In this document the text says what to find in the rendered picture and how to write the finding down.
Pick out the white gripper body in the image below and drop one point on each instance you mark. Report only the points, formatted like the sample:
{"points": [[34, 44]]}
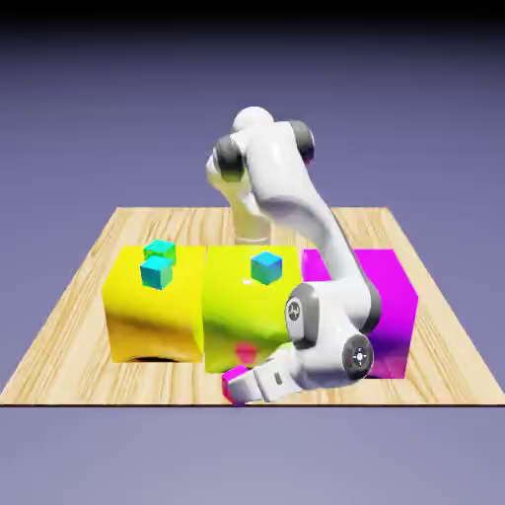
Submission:
{"points": [[282, 375]]}

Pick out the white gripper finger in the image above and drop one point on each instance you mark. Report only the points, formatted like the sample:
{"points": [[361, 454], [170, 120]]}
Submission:
{"points": [[244, 386]]}

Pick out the small magenta cube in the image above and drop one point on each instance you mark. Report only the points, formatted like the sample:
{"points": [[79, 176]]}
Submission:
{"points": [[232, 375]]}

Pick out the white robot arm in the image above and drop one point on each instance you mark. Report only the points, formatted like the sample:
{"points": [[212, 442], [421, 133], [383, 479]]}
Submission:
{"points": [[288, 185]]}

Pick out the small cyan cube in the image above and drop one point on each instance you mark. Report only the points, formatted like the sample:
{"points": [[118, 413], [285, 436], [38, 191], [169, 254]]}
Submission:
{"points": [[156, 273], [266, 268], [159, 247]]}

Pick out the large lime box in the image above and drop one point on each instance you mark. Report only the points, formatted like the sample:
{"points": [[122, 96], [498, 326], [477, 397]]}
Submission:
{"points": [[240, 315]]}

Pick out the large yellow box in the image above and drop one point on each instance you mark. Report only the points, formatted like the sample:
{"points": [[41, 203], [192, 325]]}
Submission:
{"points": [[154, 315]]}

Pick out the large magenta box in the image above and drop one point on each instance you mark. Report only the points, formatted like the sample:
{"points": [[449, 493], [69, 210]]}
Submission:
{"points": [[394, 307]]}

